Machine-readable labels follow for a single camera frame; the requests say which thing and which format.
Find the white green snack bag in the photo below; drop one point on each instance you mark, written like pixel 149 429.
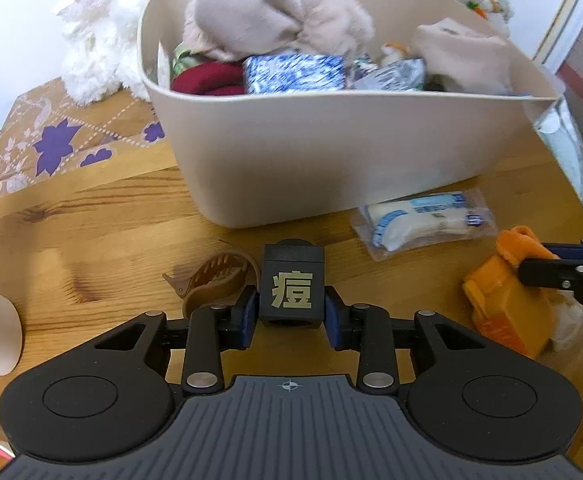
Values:
pixel 405 75

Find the packaged white bread roll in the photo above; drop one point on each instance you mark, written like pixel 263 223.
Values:
pixel 395 226

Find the cream satin scrunchie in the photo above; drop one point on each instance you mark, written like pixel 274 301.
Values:
pixel 569 324

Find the white fluffy plush toy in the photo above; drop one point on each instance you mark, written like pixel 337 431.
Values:
pixel 392 53

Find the white fluffy lamb plush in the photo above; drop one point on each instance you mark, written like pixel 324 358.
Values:
pixel 101 56

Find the brown hair claw clip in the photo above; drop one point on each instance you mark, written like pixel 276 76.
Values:
pixel 222 275

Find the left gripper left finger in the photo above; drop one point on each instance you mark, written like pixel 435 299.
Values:
pixel 213 330

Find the beige plastic storage bin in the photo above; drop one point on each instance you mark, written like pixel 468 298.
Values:
pixel 255 160

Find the black cube with character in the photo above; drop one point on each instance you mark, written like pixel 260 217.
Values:
pixel 292 290

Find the Hello Kitty plush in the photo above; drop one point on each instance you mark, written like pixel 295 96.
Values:
pixel 211 79

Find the orange square bottle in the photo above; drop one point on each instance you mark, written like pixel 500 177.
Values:
pixel 520 317

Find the lavender knotted socks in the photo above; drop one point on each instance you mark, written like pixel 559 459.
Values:
pixel 230 30

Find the floral brown table runner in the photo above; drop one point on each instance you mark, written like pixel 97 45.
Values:
pixel 46 134

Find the blue white tissue pack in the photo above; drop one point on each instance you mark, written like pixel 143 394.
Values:
pixel 293 73

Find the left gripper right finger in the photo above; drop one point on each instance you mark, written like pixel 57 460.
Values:
pixel 367 330

